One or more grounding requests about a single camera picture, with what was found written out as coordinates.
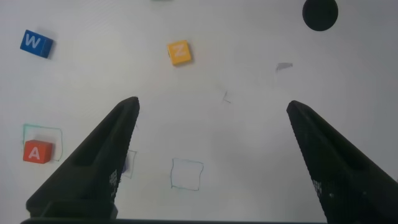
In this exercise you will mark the orange block letter A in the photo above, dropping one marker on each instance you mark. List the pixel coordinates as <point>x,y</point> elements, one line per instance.
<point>37,151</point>

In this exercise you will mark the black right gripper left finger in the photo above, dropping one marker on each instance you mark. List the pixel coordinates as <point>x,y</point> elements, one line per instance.
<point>93,161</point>

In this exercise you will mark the yellow letter block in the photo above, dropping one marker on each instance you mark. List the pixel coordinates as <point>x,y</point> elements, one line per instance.
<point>179,52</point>

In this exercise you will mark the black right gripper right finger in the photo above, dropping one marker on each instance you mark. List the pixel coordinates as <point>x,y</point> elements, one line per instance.
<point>339,174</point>

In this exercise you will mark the blue block letter W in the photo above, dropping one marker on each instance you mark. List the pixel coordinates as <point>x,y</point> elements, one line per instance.
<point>36,43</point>

